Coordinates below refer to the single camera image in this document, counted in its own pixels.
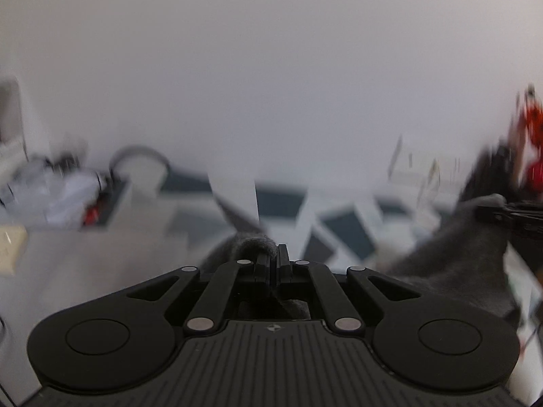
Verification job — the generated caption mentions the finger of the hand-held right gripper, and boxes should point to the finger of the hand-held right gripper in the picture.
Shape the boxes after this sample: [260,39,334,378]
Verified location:
[475,204,516,223]

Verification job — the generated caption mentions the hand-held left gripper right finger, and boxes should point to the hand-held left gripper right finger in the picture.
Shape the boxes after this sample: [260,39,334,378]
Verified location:
[274,244,420,333]

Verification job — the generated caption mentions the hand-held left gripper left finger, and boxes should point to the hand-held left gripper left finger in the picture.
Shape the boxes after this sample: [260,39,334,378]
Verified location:
[127,253,272,335]

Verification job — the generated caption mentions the grey knit sweater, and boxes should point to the grey knit sweater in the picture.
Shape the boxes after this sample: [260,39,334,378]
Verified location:
[197,193,522,327]

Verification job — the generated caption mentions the red orange object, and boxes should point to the red orange object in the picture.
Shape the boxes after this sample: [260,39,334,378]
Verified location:
[515,85,543,191]

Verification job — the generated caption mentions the white foam sheet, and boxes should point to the white foam sheet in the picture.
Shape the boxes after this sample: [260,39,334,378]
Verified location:
[0,174,264,407]

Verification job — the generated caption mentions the clear plastic bags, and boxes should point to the clear plastic bags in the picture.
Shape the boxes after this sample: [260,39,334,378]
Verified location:
[0,153,107,232]

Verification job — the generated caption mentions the beige flat object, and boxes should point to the beige flat object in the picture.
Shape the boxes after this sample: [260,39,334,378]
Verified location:
[0,226,27,276]

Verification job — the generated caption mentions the black cable loop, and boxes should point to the black cable loop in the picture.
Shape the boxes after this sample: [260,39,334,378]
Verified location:
[108,146,172,179]

